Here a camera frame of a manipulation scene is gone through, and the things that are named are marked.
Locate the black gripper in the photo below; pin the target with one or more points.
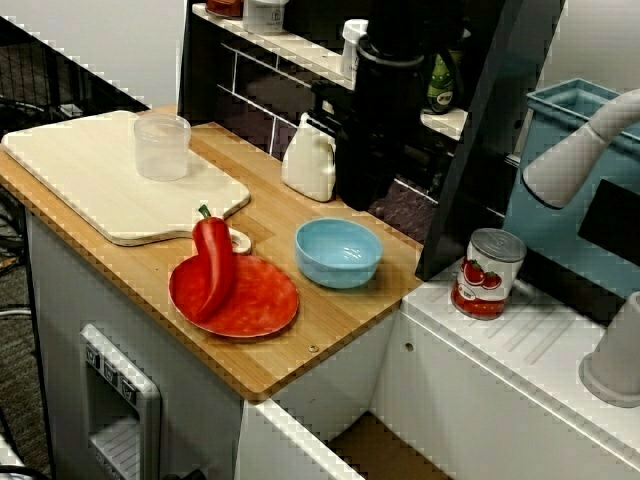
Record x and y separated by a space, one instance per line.
385 110

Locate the red toy pepper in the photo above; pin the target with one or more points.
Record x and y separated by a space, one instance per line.
215 260

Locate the white detergent bottle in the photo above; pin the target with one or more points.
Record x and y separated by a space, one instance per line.
307 170

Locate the light blue bowl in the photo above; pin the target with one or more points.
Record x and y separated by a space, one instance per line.
340 270

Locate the dark shelf unit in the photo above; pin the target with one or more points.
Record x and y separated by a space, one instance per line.
480 150

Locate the green peas can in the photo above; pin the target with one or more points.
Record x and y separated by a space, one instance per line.
442 85

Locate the tomato can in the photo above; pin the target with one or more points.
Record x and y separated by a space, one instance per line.
485 280

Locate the red round plate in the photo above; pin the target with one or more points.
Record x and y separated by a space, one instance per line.
255 305

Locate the brass countertop screw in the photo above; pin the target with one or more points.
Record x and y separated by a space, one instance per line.
313 349

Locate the blue plastic dish rack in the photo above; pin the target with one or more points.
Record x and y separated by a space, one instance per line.
545 235

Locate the grey toy faucet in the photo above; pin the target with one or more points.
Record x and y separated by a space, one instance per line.
565 165

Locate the white toy kitchen cabinet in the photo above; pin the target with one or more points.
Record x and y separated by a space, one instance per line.
450 380

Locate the clear open plastic jar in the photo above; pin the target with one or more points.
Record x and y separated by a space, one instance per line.
162 150

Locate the light wooden cutting board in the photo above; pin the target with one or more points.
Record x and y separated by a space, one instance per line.
75 165

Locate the grey dispenser panel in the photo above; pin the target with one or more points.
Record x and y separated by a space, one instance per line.
125 400

